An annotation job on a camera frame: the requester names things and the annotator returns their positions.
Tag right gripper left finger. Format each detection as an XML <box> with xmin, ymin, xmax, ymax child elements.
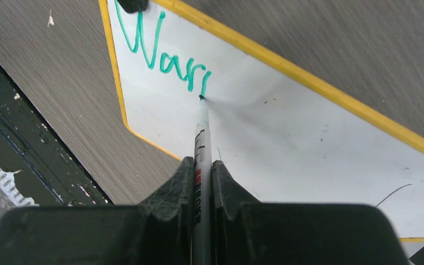
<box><xmin>0</xmin><ymin>157</ymin><xmax>194</xmax><ymax>264</ymax></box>

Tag yellow framed whiteboard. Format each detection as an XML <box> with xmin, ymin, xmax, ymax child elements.
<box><xmin>99</xmin><ymin>1</ymin><xmax>424</xmax><ymax>242</ymax></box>

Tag green whiteboard marker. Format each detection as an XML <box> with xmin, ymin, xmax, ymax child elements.
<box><xmin>191</xmin><ymin>95</ymin><xmax>212</xmax><ymax>264</ymax></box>

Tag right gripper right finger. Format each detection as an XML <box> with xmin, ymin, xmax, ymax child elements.
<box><xmin>211</xmin><ymin>161</ymin><xmax>409</xmax><ymax>264</ymax></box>

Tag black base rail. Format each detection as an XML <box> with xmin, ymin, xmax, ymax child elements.
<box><xmin>0</xmin><ymin>65</ymin><xmax>112</xmax><ymax>206</ymax></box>

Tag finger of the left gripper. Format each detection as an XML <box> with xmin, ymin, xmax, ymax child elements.
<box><xmin>117</xmin><ymin>0</ymin><xmax>149</xmax><ymax>13</ymax></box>

